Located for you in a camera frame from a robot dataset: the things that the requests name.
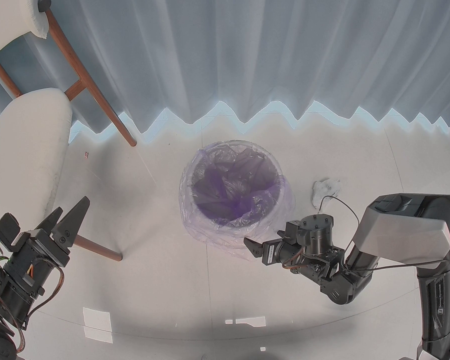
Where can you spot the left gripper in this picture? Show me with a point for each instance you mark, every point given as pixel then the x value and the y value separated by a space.
pixel 33 264

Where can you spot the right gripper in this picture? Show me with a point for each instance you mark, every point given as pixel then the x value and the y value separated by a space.
pixel 281 255

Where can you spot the white wrapper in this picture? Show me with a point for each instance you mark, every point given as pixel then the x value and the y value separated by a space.
pixel 324 191

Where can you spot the purple plastic bag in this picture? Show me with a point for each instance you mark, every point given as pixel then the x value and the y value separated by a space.
pixel 232 189

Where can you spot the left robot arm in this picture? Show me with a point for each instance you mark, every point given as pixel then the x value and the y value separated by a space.
pixel 7 306

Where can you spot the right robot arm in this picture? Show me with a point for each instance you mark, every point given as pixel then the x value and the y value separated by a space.
pixel 397 227

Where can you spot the white trash bin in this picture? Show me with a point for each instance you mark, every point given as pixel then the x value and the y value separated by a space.
pixel 287 201

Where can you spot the white cushioned wooden chair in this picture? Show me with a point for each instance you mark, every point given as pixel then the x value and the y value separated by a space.
pixel 26 144

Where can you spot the pale blue curtain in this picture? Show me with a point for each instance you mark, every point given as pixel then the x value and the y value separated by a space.
pixel 228 32

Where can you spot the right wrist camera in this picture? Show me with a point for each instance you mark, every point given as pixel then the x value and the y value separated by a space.
pixel 292 231

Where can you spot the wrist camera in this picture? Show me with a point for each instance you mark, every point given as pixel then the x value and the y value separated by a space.
pixel 292 231
pixel 7 229

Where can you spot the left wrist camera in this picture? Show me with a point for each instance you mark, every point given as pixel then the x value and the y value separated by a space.
pixel 7 229

